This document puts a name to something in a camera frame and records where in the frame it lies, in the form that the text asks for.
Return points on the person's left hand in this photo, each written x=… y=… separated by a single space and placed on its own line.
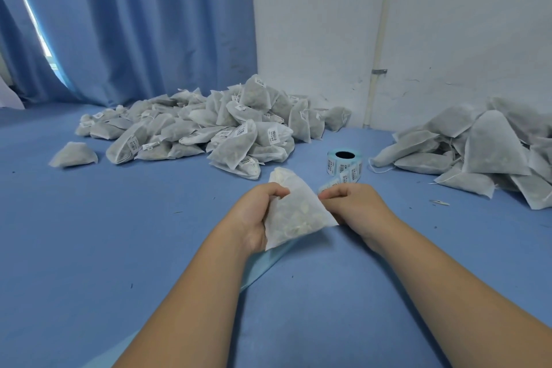
x=246 y=221

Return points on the pile of unlabelled herb bags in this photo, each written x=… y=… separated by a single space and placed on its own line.
x=483 y=148

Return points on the white herb sachet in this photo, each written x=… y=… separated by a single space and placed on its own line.
x=298 y=212

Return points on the blue label roll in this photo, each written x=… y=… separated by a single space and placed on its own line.
x=345 y=165

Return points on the white wall pipe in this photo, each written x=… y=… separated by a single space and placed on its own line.
x=379 y=27

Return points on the blue curtain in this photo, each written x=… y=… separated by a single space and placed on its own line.
x=138 y=18

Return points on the person's right forearm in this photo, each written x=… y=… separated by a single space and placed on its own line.
x=466 y=294

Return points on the pile of labelled herb bags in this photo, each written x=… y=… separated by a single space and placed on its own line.
x=216 y=126

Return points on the grey pipe clamp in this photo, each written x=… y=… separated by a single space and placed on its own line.
x=379 y=72

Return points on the person's right hand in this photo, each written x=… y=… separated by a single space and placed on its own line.
x=362 y=208

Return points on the person's left forearm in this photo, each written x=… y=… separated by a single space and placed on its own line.
x=194 y=312

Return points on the lone white pouch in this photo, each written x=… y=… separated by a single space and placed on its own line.
x=73 y=155

